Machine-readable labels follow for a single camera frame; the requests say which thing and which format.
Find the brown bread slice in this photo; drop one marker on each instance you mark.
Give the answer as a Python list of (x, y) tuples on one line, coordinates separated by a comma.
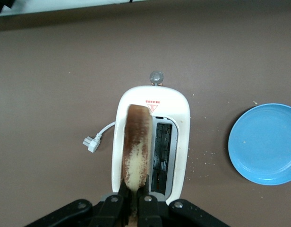
[(137, 132)]

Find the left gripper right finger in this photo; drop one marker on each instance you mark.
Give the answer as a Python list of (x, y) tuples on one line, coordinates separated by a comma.
[(149, 210)]

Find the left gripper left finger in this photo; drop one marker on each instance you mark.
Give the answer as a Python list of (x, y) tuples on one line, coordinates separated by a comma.
[(110, 210)]

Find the blue plate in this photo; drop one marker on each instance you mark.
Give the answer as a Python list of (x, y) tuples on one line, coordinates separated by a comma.
[(263, 144)]

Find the black angular object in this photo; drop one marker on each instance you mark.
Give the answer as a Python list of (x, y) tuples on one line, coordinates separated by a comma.
[(0, 6)]

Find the white toaster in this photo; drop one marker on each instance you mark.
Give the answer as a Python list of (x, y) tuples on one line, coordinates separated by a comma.
[(181, 113)]

